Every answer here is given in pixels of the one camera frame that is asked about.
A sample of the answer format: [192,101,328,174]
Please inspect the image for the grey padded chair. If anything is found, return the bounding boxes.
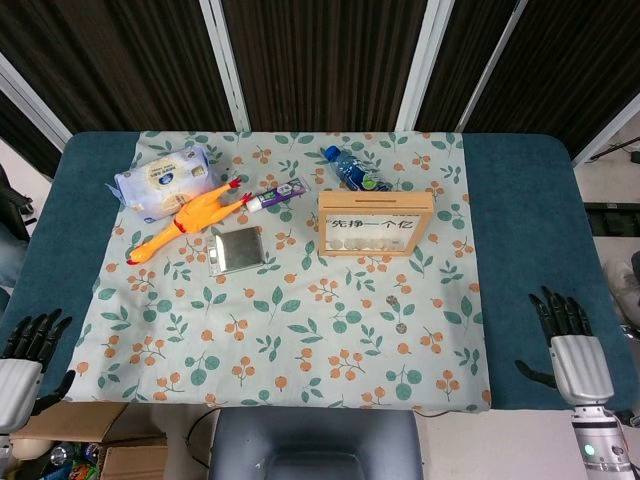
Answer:
[208,407,425,480]

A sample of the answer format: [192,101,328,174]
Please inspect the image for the blue water bottle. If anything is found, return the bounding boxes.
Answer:
[323,144,395,194]

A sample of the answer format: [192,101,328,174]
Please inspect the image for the pale blue wet wipes pack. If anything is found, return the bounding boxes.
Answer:
[104,145,221,224]

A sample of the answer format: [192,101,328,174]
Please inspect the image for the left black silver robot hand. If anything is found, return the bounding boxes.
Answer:
[0,307,77,435]

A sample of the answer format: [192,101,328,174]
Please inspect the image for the silver pocket scale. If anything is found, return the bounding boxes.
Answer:
[206,225,265,277]

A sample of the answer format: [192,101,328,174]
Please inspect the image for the small cardboard box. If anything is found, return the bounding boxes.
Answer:
[99,444,169,480]

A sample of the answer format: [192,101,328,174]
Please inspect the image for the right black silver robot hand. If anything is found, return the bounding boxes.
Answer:
[513,284,616,410]

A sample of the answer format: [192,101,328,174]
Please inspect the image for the orange rubber chicken toy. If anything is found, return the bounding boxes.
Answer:
[125,175,254,266]

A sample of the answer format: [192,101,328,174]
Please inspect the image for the purple white toothpaste tube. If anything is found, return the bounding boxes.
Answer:
[245,175,312,214]

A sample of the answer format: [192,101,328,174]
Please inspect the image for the black office chair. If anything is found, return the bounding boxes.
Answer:
[0,164,37,242]

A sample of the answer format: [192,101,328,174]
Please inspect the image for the flat cardboard box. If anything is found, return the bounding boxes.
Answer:
[9,401,169,447]

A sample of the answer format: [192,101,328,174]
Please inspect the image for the white sneaker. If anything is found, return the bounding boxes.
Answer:
[602,259,640,321]

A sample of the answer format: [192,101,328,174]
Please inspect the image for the wooden money box frame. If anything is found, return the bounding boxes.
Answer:
[317,189,435,259]

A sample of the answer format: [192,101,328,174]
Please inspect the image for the floral print tablecloth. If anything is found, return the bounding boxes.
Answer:
[64,130,494,412]

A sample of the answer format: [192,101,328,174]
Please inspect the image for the dark folding screen white frames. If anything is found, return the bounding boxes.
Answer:
[0,0,640,176]

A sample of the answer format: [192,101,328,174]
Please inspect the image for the teal table cover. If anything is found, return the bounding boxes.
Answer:
[0,130,639,412]

